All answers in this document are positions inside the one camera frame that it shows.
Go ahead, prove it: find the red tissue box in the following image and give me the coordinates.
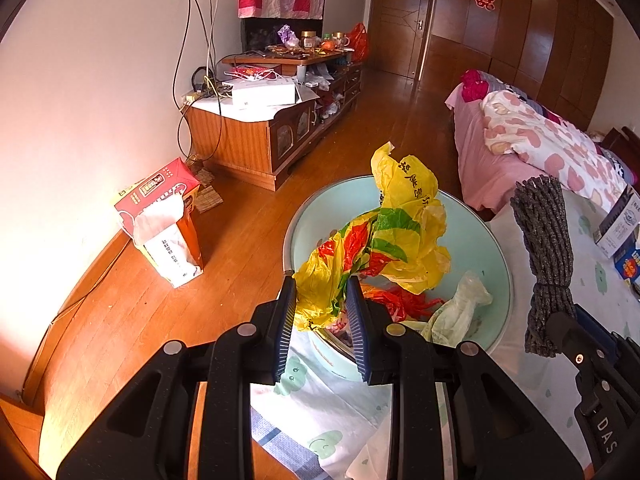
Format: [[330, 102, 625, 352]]
[[114, 158, 205, 289]]

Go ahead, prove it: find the patchwork quilt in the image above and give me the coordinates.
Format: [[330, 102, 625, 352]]
[[460, 69, 640, 186]]

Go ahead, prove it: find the white box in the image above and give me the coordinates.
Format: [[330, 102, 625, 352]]
[[222, 77, 297, 110]]

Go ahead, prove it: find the yellow plastic bag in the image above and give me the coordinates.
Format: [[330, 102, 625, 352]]
[[292, 142, 452, 332]]

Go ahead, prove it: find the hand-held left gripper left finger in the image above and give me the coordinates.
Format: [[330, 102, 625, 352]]
[[56, 275, 298, 480]]

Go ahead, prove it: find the brown woven mat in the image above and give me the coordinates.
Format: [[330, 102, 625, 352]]
[[192, 167, 224, 214]]

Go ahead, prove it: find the bundle of cables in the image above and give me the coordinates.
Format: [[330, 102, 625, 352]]
[[172, 0, 224, 161]]

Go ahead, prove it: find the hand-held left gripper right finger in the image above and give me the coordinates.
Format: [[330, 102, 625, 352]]
[[345, 276, 585, 480]]

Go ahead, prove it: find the light blue plastic basin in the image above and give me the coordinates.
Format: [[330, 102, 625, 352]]
[[282, 175, 513, 383]]

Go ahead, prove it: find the orange red plastic bag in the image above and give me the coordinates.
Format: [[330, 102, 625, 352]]
[[346, 22, 371, 64]]

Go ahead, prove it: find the wooden wardrobe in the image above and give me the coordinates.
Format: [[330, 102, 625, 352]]
[[367, 0, 615, 133]]

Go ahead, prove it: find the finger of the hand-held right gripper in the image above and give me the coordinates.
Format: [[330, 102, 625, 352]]
[[545, 311, 589, 377], [575, 304, 622, 377]]

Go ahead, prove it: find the wooden door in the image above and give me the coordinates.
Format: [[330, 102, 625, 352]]
[[367, 0, 438, 81]]

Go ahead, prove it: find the black foam net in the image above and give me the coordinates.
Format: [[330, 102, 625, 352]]
[[510, 175, 576, 358]]

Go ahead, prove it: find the white milk carton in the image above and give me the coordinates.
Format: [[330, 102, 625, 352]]
[[594, 185, 640, 259]]

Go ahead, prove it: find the blue drink carton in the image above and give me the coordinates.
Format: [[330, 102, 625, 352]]
[[614, 247, 640, 281]]

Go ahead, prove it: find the wooden bed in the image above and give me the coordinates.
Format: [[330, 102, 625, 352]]
[[600, 125, 640, 162]]

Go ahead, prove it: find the wooden television cabinet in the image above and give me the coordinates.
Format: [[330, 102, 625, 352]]
[[185, 50, 363, 192]]

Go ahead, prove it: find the heart print duvet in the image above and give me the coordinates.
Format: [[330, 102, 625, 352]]
[[481, 89, 628, 213]]

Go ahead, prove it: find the red flat box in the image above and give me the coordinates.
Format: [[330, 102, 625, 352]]
[[232, 64, 281, 77]]

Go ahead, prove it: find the white plastic bag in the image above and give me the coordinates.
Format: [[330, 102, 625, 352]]
[[420, 271, 493, 346]]

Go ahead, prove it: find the pink bed sheet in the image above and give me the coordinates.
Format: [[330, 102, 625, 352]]
[[445, 82, 521, 213]]

